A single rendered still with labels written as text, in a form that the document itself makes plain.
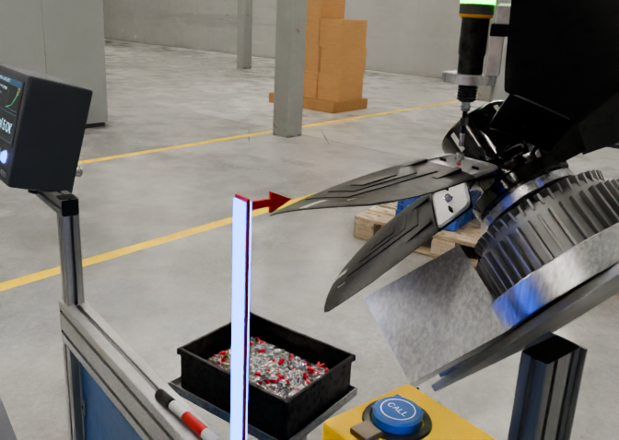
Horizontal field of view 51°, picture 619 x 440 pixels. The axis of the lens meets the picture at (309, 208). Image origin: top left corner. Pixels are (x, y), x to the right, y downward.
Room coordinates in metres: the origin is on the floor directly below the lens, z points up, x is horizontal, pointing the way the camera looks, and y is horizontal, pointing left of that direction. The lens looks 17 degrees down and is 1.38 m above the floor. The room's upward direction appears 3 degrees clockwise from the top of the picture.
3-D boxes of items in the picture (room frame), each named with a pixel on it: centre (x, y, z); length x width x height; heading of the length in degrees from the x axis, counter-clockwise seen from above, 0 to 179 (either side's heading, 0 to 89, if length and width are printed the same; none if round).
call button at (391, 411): (0.44, -0.08, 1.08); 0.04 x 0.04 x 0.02
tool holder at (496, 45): (0.86, -0.21, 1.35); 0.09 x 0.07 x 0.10; 74
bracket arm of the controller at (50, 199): (1.13, 0.48, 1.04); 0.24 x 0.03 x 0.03; 39
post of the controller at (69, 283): (1.05, 0.41, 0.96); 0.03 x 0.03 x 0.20; 39
